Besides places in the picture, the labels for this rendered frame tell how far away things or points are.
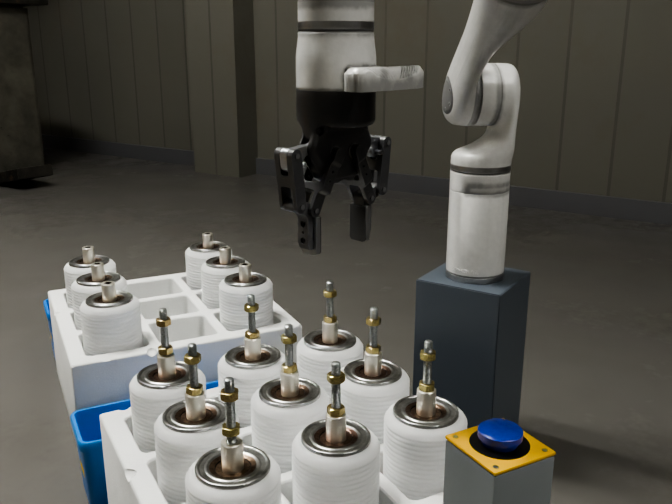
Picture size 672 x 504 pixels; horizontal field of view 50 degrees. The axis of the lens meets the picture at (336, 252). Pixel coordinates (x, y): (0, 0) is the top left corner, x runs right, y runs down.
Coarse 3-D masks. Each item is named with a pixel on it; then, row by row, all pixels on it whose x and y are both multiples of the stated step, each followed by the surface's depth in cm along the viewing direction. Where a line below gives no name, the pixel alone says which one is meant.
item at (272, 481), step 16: (192, 464) 74; (272, 464) 74; (192, 480) 71; (272, 480) 72; (192, 496) 71; (208, 496) 69; (224, 496) 69; (240, 496) 69; (256, 496) 70; (272, 496) 72
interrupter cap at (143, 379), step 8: (144, 368) 94; (152, 368) 94; (176, 368) 95; (184, 368) 94; (144, 376) 92; (152, 376) 93; (176, 376) 93; (184, 376) 92; (144, 384) 90; (152, 384) 90; (160, 384) 90; (168, 384) 90; (176, 384) 90; (184, 384) 90
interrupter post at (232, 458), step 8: (224, 440) 72; (240, 440) 72; (224, 448) 71; (232, 448) 71; (240, 448) 72; (224, 456) 72; (232, 456) 72; (240, 456) 72; (224, 464) 72; (232, 464) 72; (240, 464) 72; (232, 472) 72
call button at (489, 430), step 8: (480, 424) 66; (488, 424) 66; (496, 424) 66; (504, 424) 66; (512, 424) 66; (480, 432) 65; (488, 432) 64; (496, 432) 64; (504, 432) 64; (512, 432) 64; (520, 432) 64; (488, 440) 64; (496, 440) 64; (504, 440) 63; (512, 440) 63; (520, 440) 64; (488, 448) 65; (496, 448) 64; (504, 448) 64; (512, 448) 64
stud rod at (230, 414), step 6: (228, 378) 70; (228, 384) 70; (228, 390) 70; (234, 390) 71; (228, 402) 71; (234, 402) 71; (228, 408) 71; (234, 408) 71; (228, 414) 71; (234, 414) 71; (228, 420) 71; (234, 420) 71; (228, 426) 71; (234, 426) 72; (228, 438) 72; (234, 438) 72
